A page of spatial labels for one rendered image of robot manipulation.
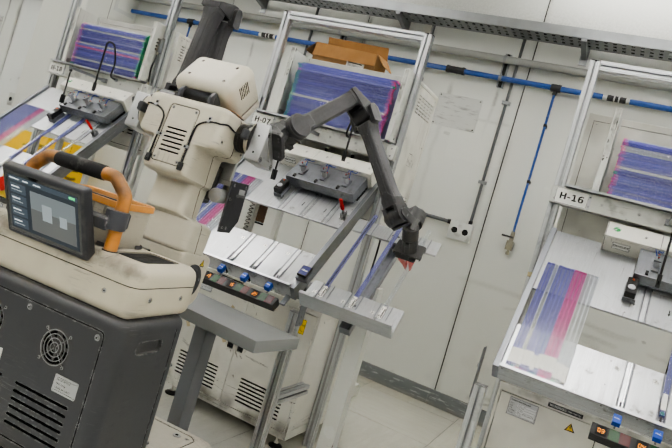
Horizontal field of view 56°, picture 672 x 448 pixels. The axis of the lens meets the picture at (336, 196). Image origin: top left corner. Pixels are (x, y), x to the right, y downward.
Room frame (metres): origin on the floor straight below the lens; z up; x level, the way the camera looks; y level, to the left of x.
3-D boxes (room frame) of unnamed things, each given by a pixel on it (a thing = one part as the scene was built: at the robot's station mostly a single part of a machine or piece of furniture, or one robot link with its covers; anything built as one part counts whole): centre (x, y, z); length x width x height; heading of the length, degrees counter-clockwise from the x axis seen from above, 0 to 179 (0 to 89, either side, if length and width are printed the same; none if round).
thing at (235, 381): (3.07, 0.10, 0.31); 0.70 x 0.65 x 0.62; 65
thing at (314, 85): (2.93, 0.09, 1.52); 0.51 x 0.13 x 0.27; 65
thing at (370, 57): (3.25, 0.07, 1.82); 0.68 x 0.30 x 0.20; 65
